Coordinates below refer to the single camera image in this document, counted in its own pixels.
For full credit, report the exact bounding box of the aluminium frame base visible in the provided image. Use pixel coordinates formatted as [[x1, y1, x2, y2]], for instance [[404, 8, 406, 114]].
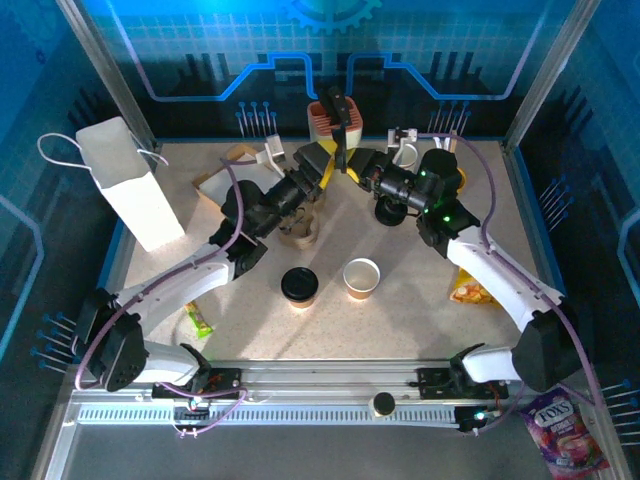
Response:
[[29, 358, 631, 480]]

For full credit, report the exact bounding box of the black round knob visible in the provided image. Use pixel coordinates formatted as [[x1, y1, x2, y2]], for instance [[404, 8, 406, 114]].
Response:
[[368, 392, 396, 419]]

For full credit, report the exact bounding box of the left aluminium frame post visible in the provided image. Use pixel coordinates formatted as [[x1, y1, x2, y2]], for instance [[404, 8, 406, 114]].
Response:
[[54, 0, 162, 154]]

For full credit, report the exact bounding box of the white paper carry bag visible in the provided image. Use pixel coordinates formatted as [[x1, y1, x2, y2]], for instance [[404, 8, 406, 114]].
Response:
[[37, 116, 186, 253]]

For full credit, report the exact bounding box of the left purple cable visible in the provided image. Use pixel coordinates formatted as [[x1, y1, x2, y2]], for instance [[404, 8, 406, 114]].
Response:
[[73, 158, 249, 439]]

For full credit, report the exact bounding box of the brown cardboard napkin box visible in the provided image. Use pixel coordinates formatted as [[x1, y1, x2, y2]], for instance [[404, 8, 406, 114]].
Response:
[[193, 144, 281, 201]]

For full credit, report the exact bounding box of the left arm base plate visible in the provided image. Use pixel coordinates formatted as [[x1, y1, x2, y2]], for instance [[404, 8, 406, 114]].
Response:
[[151, 367, 244, 401]]

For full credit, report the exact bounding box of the white slotted cable duct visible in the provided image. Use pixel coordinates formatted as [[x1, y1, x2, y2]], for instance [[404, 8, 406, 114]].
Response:
[[77, 403, 461, 427]]

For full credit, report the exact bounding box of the stack of black lids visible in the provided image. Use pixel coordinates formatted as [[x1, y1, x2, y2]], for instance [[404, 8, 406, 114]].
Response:
[[374, 197, 409, 226]]

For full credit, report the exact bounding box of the purple candy bag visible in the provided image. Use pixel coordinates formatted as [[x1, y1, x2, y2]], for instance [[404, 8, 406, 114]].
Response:
[[518, 387, 611, 480]]

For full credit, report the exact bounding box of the beige knife block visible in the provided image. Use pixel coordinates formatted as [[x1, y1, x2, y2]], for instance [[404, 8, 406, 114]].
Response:
[[306, 97, 364, 151]]

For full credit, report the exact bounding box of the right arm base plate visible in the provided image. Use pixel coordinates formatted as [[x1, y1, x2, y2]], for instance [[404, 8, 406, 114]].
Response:
[[417, 367, 509, 401]]

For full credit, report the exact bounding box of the green snack bar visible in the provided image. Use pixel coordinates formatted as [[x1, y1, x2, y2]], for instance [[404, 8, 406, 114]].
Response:
[[182, 302, 215, 340]]

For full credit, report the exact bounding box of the white napkin stack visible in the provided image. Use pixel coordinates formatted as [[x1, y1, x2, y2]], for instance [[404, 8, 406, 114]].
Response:
[[198, 152, 281, 201]]

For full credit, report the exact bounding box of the right aluminium frame post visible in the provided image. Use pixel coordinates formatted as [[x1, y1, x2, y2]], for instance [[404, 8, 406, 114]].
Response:
[[502, 0, 601, 151]]

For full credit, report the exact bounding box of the purple cable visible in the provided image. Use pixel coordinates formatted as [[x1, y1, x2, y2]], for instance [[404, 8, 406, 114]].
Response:
[[73, 158, 249, 439], [417, 132, 601, 436]]

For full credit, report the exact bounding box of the aluminium frame post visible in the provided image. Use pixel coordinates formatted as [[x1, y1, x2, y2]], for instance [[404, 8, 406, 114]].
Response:
[[54, 0, 162, 154], [502, 0, 601, 151]]

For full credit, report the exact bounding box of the yellow chips packet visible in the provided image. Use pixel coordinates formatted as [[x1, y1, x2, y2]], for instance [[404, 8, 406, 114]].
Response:
[[448, 267, 501, 306]]

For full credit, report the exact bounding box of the stack of paper cups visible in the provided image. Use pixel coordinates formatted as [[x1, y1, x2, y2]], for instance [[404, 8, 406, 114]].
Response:
[[394, 142, 419, 171]]

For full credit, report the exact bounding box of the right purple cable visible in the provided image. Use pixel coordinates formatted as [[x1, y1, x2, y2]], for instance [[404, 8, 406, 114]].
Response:
[[417, 132, 601, 436]]

